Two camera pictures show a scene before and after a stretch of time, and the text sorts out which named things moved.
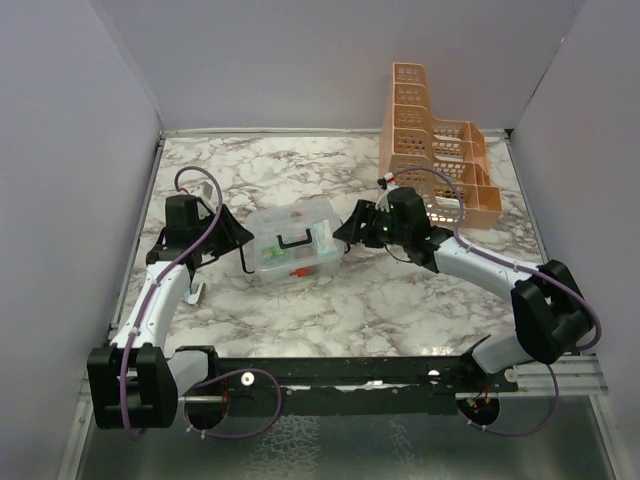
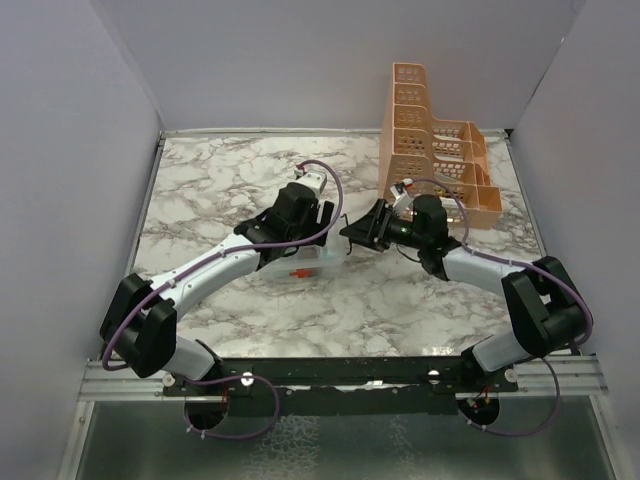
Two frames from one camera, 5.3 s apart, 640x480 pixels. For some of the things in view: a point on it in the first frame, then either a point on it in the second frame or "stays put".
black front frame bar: [352, 387] stays put
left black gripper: [234, 234] to [324, 220]
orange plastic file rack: [443, 162] stays put
